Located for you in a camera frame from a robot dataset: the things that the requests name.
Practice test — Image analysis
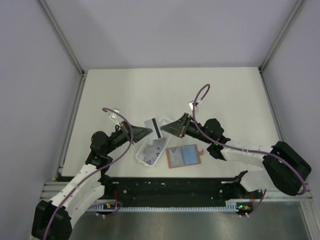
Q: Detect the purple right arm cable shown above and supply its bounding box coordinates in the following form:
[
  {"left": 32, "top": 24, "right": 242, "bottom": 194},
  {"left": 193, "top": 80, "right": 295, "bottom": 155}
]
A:
[{"left": 192, "top": 84, "right": 308, "bottom": 196}]

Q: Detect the grey slotted cable duct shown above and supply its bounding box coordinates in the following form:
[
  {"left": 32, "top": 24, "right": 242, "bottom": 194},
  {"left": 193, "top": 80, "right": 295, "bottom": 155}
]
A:
[{"left": 86, "top": 201, "right": 252, "bottom": 215}]

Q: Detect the white plastic basket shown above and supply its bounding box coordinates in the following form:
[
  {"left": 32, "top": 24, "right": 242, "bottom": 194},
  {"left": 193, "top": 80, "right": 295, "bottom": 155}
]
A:
[{"left": 135, "top": 117, "right": 172, "bottom": 168}]

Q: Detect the silver VIP card 88888815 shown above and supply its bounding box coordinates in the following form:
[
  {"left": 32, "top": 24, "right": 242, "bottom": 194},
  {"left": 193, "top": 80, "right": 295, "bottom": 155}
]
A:
[{"left": 152, "top": 137, "right": 167, "bottom": 151}]

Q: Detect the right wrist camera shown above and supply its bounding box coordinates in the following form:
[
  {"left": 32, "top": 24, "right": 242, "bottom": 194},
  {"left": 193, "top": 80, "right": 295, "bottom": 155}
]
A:
[{"left": 188, "top": 100, "right": 201, "bottom": 112}]

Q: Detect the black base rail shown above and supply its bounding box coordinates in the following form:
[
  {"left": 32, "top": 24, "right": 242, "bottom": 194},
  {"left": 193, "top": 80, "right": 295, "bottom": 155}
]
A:
[{"left": 102, "top": 177, "right": 262, "bottom": 208}]

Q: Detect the tan leather card holder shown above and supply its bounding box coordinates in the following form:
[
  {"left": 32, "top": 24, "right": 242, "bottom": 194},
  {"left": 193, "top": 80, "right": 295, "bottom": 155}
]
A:
[{"left": 166, "top": 144, "right": 204, "bottom": 169}]

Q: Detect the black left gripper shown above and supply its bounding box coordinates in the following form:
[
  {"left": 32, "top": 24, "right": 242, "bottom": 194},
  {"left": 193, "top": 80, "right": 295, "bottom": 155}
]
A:
[{"left": 104, "top": 120, "right": 152, "bottom": 155}]

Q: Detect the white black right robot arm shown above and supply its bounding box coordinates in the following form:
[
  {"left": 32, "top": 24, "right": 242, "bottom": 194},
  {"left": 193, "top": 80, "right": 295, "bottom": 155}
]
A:
[{"left": 160, "top": 113, "right": 312, "bottom": 198}]

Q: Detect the grey card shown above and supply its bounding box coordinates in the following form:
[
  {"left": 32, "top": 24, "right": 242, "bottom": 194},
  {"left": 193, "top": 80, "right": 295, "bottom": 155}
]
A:
[{"left": 144, "top": 118, "right": 163, "bottom": 141}]

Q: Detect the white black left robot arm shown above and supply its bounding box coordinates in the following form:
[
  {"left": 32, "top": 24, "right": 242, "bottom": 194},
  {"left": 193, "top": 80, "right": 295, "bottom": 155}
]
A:
[{"left": 31, "top": 121, "right": 152, "bottom": 240}]

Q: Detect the aluminium frame post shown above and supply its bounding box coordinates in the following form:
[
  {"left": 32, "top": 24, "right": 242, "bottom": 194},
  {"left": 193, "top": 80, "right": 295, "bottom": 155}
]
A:
[
  {"left": 258, "top": 0, "right": 307, "bottom": 73},
  {"left": 37, "top": 0, "right": 87, "bottom": 76}
]

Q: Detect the left aluminium frame post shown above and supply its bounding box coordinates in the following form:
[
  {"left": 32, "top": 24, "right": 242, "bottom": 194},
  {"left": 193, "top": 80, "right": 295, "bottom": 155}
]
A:
[{"left": 37, "top": 0, "right": 87, "bottom": 76}]

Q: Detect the aluminium base frame rail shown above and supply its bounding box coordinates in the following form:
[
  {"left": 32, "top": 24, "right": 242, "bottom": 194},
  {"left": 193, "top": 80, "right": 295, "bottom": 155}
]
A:
[{"left": 259, "top": 181, "right": 315, "bottom": 202}]

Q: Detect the silver VIP card 88888819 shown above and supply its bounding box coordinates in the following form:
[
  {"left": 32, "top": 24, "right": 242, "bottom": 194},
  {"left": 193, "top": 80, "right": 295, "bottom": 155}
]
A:
[{"left": 168, "top": 147, "right": 184, "bottom": 168}]

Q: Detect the right aluminium frame post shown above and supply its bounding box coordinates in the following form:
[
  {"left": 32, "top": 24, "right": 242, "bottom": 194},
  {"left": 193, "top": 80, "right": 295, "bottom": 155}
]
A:
[{"left": 258, "top": 0, "right": 307, "bottom": 73}]

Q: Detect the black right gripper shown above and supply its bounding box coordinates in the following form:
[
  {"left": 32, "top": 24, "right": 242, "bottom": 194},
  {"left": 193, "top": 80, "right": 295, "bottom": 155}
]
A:
[{"left": 161, "top": 113, "right": 213, "bottom": 145}]

